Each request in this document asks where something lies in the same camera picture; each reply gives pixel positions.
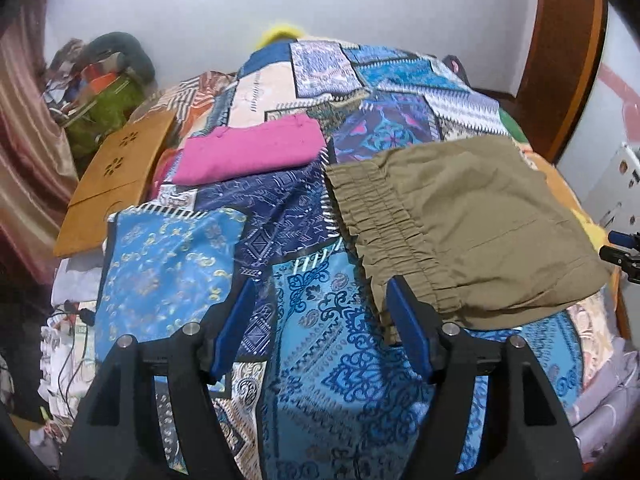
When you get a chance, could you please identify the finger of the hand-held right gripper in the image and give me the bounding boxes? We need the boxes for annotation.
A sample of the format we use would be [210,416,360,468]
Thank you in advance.
[598,230,640,285]

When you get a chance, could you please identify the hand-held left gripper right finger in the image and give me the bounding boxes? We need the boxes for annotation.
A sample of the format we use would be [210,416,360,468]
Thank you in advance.
[386,275,585,480]

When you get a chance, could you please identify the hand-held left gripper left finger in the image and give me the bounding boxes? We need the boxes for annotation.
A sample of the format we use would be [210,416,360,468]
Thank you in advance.
[59,278,259,480]

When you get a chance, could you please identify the olive green pants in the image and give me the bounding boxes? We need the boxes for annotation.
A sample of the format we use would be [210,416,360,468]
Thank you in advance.
[324,136,614,346]

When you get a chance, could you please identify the white appliance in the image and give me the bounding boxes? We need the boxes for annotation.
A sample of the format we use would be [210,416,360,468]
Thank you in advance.
[582,141,640,233]

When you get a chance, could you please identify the blue patchwork printed blanket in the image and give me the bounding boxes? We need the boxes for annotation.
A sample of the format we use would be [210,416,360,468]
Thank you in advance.
[93,39,586,480]

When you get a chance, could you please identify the folded pink garment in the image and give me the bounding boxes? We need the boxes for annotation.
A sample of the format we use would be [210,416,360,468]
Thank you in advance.
[151,113,327,196]

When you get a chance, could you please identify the wooden lap table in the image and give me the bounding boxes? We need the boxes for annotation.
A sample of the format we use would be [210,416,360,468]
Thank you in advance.
[53,109,177,259]

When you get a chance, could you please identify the wooden door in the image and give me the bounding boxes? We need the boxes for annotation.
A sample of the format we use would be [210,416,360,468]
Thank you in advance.
[515,0,609,165]

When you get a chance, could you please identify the orange striped bedsheet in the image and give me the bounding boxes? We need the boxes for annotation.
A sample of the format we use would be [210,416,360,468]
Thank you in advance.
[131,71,237,138]

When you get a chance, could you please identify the green bag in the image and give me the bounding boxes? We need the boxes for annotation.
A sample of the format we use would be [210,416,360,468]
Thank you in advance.
[64,74,146,161]

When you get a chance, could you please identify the pink curtain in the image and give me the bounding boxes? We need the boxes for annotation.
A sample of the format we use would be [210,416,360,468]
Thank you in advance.
[0,0,81,286]

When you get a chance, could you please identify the grey neck pillow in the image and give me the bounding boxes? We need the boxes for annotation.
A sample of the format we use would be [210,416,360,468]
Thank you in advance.
[82,31,157,83]

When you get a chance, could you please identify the pile of clutter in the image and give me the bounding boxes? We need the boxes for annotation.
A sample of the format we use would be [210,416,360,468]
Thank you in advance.
[42,37,121,126]

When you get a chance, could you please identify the black cable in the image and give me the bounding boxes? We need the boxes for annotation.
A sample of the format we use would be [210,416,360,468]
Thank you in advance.
[48,300,97,411]

